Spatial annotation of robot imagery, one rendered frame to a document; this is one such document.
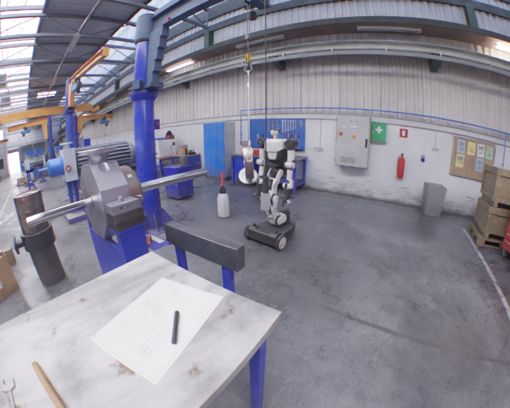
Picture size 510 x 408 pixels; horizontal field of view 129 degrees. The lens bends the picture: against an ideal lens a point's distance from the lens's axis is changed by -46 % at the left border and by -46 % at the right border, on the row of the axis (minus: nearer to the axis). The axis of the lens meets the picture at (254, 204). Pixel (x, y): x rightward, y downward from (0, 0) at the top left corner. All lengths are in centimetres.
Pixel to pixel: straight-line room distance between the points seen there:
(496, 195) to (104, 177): 492
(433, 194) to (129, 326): 524
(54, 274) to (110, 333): 225
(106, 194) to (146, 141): 217
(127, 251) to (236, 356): 93
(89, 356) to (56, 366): 13
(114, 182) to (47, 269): 184
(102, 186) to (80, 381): 101
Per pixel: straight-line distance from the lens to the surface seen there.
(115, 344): 80
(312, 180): 607
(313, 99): 606
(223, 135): 681
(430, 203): 533
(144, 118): 347
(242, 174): 244
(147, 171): 349
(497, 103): 648
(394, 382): 181
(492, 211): 451
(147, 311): 87
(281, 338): 184
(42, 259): 294
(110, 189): 138
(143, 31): 383
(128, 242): 138
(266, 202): 159
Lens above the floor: 144
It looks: 18 degrees down
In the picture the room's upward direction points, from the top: straight up
